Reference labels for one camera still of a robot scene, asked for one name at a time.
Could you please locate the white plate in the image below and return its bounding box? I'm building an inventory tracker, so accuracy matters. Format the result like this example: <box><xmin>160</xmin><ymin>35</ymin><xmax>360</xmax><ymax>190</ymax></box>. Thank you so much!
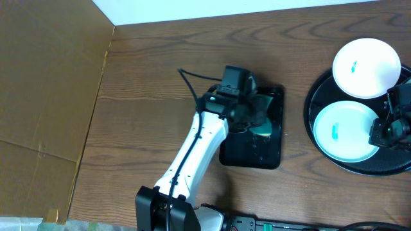
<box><xmin>332</xmin><ymin>38</ymin><xmax>401</xmax><ymax>99</ymax></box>
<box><xmin>313</xmin><ymin>101</ymin><xmax>379</xmax><ymax>163</ymax></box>

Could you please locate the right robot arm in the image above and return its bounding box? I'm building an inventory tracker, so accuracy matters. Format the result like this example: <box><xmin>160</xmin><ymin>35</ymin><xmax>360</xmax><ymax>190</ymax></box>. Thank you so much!
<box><xmin>369</xmin><ymin>80</ymin><xmax>410</xmax><ymax>152</ymax></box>

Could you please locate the black rectangular tray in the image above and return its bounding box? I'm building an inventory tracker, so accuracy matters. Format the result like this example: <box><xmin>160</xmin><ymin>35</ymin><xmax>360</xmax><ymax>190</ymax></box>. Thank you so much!
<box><xmin>219</xmin><ymin>85</ymin><xmax>284</xmax><ymax>169</ymax></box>

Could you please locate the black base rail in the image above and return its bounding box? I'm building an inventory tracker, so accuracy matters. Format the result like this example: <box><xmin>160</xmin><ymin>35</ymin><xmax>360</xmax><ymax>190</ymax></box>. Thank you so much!
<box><xmin>222</xmin><ymin>216</ymin><xmax>410</xmax><ymax>231</ymax></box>

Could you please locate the green yellow sponge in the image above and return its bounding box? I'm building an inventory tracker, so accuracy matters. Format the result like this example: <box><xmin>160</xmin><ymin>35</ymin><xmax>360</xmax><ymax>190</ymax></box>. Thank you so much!
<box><xmin>249</xmin><ymin>94</ymin><xmax>273</xmax><ymax>137</ymax></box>

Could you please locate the black round tray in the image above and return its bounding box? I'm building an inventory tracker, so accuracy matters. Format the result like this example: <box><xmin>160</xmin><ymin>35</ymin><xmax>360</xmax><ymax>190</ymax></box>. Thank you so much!
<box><xmin>303</xmin><ymin>69</ymin><xmax>410</xmax><ymax>176</ymax></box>

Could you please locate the brown cardboard panel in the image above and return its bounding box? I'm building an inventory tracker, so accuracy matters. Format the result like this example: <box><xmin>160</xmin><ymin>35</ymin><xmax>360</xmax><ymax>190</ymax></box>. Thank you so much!
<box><xmin>1</xmin><ymin>0</ymin><xmax>114</xmax><ymax>223</ymax></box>

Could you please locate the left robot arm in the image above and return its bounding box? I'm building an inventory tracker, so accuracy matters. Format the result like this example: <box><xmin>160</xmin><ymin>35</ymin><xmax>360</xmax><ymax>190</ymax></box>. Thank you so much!
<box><xmin>135</xmin><ymin>73</ymin><xmax>266</xmax><ymax>231</ymax></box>

